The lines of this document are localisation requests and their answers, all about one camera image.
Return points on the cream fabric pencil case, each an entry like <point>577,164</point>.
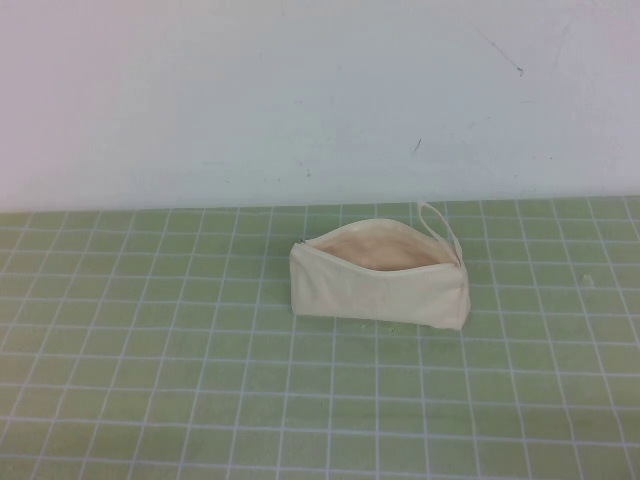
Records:
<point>380,295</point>

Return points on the green grid cutting mat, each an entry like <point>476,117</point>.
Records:
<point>150,350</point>

